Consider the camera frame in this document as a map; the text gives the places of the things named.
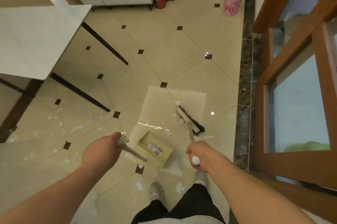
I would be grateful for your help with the wooden door with glass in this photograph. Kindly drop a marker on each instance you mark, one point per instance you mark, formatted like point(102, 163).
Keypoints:
point(292, 60)

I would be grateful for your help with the black trousers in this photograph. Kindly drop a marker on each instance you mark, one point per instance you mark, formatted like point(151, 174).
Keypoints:
point(194, 202)

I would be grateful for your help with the person's left grey shoe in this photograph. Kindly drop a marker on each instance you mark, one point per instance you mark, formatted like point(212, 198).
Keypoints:
point(156, 192)

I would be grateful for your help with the white paper scraps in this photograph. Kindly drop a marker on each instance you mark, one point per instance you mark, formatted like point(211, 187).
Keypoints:
point(139, 184)

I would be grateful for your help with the person's left forearm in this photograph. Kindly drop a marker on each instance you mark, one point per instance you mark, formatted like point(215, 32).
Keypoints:
point(52, 197)

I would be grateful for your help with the person's grey shoe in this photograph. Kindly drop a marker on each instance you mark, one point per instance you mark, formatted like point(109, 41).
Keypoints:
point(201, 178)
point(156, 192)

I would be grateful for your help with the person's right grey shoe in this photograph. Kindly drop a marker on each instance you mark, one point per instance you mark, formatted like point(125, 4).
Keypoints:
point(201, 178)

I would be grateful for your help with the beige tiled floor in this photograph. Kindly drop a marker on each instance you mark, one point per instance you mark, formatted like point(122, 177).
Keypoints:
point(184, 55)

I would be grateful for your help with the pink waste bin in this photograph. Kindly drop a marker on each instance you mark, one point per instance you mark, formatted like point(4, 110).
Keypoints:
point(233, 5)

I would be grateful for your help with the person's right hand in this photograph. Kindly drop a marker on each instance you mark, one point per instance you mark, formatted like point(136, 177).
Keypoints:
point(208, 156)

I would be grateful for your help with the person's left hand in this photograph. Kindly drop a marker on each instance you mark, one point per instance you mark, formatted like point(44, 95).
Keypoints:
point(102, 152)

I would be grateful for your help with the person's right forearm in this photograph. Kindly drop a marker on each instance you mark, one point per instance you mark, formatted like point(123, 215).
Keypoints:
point(255, 194)

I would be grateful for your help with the white shirt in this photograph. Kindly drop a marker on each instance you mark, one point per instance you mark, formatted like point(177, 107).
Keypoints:
point(181, 219)

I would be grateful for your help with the white marble table black legs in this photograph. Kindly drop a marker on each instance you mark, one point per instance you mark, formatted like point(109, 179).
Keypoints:
point(31, 39)

